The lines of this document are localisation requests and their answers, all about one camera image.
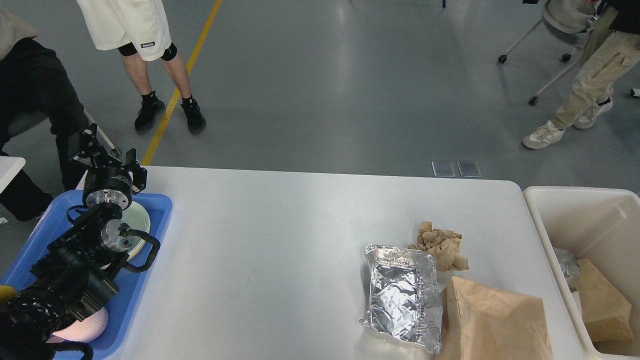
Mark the right floor socket plate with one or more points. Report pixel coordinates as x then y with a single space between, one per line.
469 169

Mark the brown paper ball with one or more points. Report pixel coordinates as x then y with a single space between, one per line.
445 245

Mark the person in white shorts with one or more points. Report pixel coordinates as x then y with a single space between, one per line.
139 31

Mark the left floor socket plate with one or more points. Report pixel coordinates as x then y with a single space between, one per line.
443 169

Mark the white office chair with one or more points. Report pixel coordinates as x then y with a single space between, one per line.
568 21

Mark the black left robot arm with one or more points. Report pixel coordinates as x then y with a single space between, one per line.
76 278

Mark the green ceramic plate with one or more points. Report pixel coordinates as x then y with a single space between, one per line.
130 240

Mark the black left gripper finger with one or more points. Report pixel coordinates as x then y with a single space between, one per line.
84 148
137 173

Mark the white plastic bin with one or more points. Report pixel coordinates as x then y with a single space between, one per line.
601 225

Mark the person in cream sweater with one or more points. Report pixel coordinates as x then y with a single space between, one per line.
33 79

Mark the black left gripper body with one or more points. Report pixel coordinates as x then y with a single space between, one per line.
107 185

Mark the floor socket plate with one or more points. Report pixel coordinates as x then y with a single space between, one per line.
443 169
469 169

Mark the person in beige trousers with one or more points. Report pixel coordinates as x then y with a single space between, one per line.
611 51

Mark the brown paper bag in bin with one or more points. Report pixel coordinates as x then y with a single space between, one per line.
606 313

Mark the dark green ceramic mug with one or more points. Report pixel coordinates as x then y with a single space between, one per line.
7 293

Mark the white chair near person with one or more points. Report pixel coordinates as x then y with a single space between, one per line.
102 136

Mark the silver foil bag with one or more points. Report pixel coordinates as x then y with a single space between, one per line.
404 302

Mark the pink ceramic mug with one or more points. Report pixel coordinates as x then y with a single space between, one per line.
84 331

